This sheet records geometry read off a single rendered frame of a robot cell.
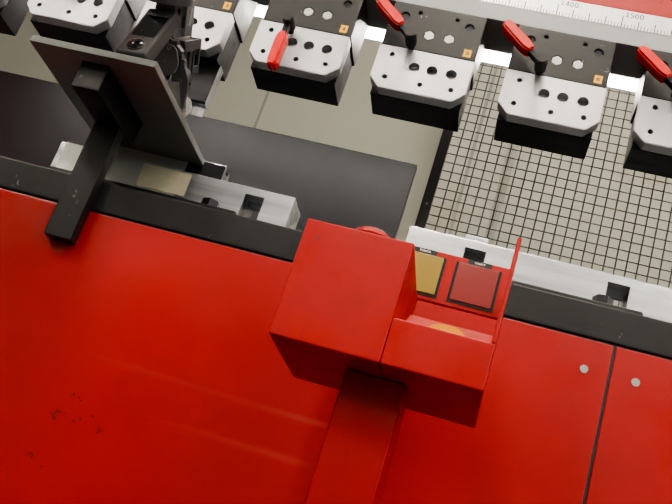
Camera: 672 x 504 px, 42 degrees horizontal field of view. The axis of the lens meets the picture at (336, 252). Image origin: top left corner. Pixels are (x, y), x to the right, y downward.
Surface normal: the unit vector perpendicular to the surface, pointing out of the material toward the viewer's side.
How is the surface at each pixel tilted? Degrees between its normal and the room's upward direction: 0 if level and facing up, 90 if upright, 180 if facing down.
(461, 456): 90
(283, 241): 90
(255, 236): 90
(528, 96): 90
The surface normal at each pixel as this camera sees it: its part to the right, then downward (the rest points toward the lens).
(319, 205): -0.09, -0.38
